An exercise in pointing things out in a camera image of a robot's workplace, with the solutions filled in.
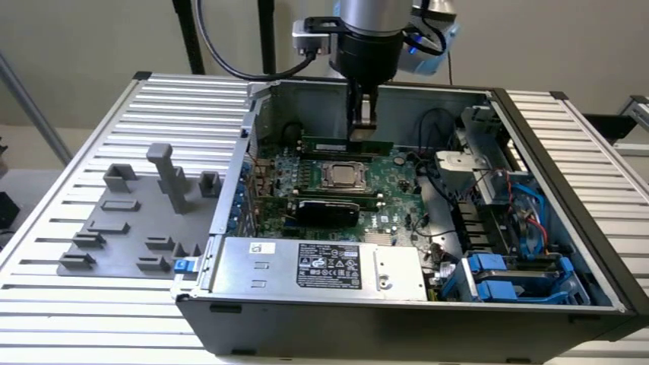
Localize black box on frame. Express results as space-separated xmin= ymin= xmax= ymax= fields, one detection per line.
xmin=581 ymin=113 xmax=635 ymax=146

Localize metal drive cage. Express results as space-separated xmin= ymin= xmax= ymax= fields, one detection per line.
xmin=431 ymin=105 xmax=532 ymax=205

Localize black graphics card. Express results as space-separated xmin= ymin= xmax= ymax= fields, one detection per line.
xmin=292 ymin=198 xmax=363 ymax=230

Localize silver power supply unit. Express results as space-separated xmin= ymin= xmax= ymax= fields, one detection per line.
xmin=195 ymin=236 xmax=431 ymax=303

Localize blue plastic disk bay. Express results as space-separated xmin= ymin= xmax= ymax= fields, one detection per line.
xmin=439 ymin=249 xmax=593 ymax=306

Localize slanted aluminium bar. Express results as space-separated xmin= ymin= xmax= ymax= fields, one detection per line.
xmin=0 ymin=48 xmax=74 ymax=167

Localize grey plastic parts rack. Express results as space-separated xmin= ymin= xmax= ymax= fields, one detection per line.
xmin=55 ymin=142 xmax=227 ymax=279

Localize black camera cable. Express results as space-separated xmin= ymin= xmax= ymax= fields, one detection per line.
xmin=194 ymin=0 xmax=320 ymax=81

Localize open black PC case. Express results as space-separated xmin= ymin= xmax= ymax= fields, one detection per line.
xmin=170 ymin=78 xmax=649 ymax=357

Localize CPU in metal socket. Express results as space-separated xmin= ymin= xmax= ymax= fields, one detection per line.
xmin=315 ymin=160 xmax=376 ymax=190

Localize green RAM stick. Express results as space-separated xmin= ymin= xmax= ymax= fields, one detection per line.
xmin=300 ymin=134 xmax=398 ymax=156

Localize green motherboard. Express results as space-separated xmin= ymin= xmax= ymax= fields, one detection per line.
xmin=242 ymin=146 xmax=460 ymax=246

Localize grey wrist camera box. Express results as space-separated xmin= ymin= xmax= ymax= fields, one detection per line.
xmin=291 ymin=16 xmax=340 ymax=53

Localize black RAM slot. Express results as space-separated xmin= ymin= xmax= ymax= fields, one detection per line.
xmin=302 ymin=149 xmax=376 ymax=162
xmin=290 ymin=188 xmax=386 ymax=203

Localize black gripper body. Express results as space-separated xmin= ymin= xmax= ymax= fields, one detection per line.
xmin=330 ymin=31 xmax=406 ymax=94

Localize black looped wire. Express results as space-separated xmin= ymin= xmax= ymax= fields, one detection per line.
xmin=414 ymin=107 xmax=460 ymax=155

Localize red thin wire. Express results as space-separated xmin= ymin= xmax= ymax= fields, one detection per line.
xmin=524 ymin=211 xmax=553 ymax=255

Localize aluminium frame profile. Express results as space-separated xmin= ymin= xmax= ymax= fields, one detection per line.
xmin=611 ymin=94 xmax=649 ymax=156

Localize black upright post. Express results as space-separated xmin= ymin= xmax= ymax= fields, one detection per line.
xmin=171 ymin=0 xmax=207 ymax=76
xmin=256 ymin=0 xmax=279 ymax=76

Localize blue flat wire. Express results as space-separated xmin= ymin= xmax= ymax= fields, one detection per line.
xmin=509 ymin=181 xmax=553 ymax=262

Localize dark object at edge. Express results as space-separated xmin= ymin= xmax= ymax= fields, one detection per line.
xmin=0 ymin=135 xmax=22 ymax=233

